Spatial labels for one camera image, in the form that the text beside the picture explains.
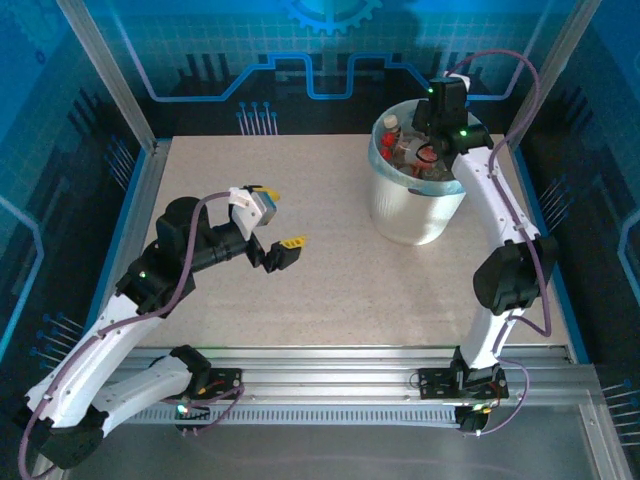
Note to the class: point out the pale blue bin liner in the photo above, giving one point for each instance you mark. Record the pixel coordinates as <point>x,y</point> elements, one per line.
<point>395,177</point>

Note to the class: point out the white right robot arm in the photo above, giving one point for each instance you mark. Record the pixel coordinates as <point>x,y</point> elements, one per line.
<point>492,195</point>

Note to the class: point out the grey metal shelf plate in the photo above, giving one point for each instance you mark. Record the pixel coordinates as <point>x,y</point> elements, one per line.
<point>350,450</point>

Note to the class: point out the aluminium mounting rail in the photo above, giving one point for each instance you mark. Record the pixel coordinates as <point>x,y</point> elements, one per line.
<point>325,375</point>

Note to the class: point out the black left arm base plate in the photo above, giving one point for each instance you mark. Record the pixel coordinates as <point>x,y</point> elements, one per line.
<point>222,382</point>

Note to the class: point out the aluminium table side rail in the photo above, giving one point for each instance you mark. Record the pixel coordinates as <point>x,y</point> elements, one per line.
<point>142,200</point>

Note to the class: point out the brown label bottle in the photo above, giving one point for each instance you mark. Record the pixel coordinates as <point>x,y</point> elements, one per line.
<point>391,121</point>

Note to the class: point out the white ribbed plastic bin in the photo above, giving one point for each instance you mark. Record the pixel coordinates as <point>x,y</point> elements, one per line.
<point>410,215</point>

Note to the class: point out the small black controller box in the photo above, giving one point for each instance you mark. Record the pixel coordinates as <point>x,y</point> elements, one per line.
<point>472,420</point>
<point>189,414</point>

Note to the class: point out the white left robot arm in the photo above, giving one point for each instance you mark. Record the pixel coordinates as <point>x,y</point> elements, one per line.
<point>100,345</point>

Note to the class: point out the aluminium frame post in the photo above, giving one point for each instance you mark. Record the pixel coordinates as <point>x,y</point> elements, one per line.
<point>107,75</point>
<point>550,70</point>

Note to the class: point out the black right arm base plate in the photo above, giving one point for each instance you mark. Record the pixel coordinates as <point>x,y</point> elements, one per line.
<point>435,385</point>

